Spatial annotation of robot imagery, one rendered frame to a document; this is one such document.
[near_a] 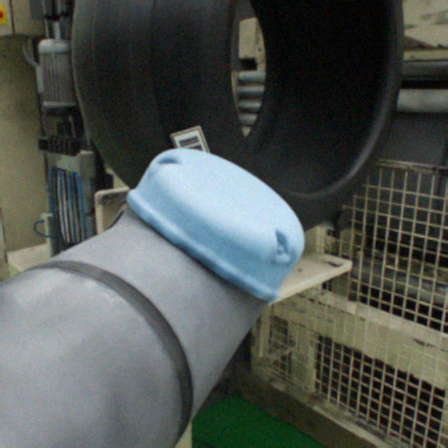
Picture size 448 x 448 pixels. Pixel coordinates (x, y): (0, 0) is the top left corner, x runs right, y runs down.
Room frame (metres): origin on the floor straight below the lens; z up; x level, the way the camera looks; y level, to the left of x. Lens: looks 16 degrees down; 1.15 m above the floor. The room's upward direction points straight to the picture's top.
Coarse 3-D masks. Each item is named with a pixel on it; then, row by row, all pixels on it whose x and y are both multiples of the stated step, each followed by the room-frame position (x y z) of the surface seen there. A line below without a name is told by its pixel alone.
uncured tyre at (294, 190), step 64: (128, 0) 0.66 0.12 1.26; (192, 0) 0.62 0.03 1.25; (256, 0) 1.11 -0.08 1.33; (320, 0) 1.09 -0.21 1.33; (384, 0) 0.91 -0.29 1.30; (128, 64) 0.65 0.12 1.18; (192, 64) 0.62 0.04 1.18; (320, 64) 1.13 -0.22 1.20; (384, 64) 0.94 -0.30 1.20; (128, 128) 0.68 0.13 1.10; (256, 128) 1.12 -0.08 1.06; (320, 128) 1.09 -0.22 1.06; (384, 128) 0.92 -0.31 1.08; (320, 192) 0.79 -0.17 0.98
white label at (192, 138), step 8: (192, 128) 0.62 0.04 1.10; (200, 128) 0.62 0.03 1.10; (176, 136) 0.63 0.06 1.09; (184, 136) 0.63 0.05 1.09; (192, 136) 0.63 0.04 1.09; (200, 136) 0.63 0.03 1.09; (176, 144) 0.63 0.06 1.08; (184, 144) 0.63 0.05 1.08; (192, 144) 0.63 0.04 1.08; (200, 144) 0.63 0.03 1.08; (208, 152) 0.63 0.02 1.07
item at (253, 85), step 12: (240, 72) 1.39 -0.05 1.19; (252, 72) 1.36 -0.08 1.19; (264, 72) 1.32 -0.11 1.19; (240, 84) 1.40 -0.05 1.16; (252, 84) 1.43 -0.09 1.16; (264, 84) 1.46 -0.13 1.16; (240, 96) 1.38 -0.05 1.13; (252, 96) 1.34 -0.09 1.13; (240, 108) 1.39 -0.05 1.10; (252, 108) 1.35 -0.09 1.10; (240, 120) 1.37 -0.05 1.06; (252, 120) 1.33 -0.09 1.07
